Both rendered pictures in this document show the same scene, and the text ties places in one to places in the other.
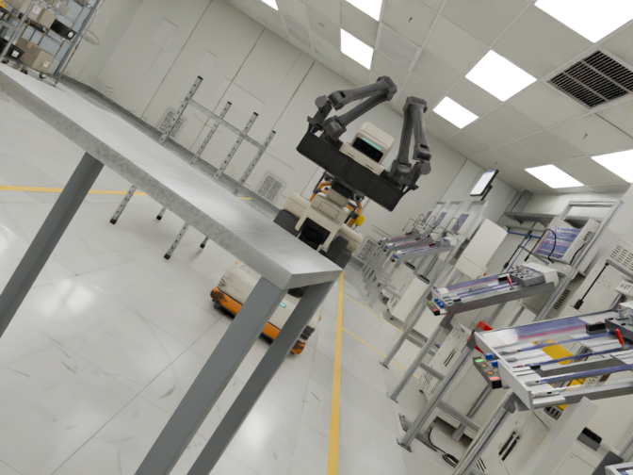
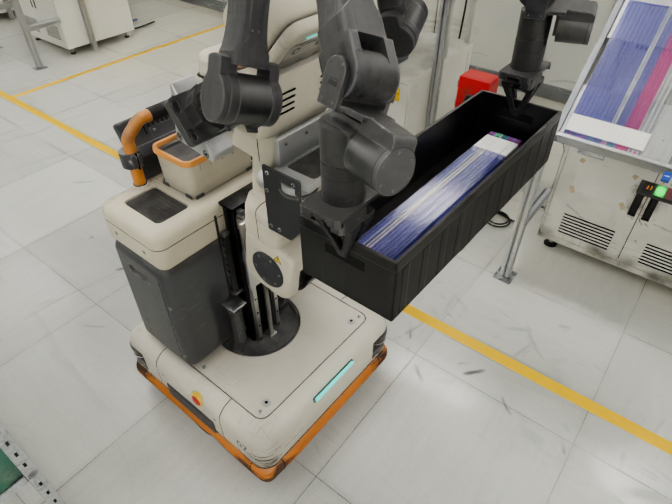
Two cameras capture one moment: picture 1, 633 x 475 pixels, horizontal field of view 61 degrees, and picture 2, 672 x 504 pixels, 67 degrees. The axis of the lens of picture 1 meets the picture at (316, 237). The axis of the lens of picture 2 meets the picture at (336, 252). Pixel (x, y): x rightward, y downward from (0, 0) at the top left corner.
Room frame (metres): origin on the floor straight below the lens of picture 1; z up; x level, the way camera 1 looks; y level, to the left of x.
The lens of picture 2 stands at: (2.48, 0.76, 1.57)
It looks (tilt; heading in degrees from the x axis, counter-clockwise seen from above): 41 degrees down; 307
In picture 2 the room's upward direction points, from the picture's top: straight up
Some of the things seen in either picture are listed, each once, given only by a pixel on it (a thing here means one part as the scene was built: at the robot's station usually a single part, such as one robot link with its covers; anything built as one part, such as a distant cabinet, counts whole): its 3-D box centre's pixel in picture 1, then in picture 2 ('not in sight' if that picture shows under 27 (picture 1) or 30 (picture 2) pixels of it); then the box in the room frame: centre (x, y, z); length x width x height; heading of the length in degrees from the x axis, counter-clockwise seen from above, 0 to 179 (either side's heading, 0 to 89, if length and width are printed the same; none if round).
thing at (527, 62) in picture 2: (412, 178); (527, 56); (2.79, -0.24, 1.22); 0.10 x 0.07 x 0.07; 88
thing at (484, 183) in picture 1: (486, 186); not in sight; (7.20, -1.50, 2.10); 0.58 x 0.14 x 0.41; 179
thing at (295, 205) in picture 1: (309, 243); (226, 240); (3.47, 0.02, 0.59); 0.55 x 0.34 x 0.83; 88
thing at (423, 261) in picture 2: (349, 171); (445, 183); (2.79, 0.04, 1.07); 0.57 x 0.17 x 0.11; 88
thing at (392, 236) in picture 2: not in sight; (443, 196); (2.79, 0.04, 1.05); 0.51 x 0.07 x 0.03; 88
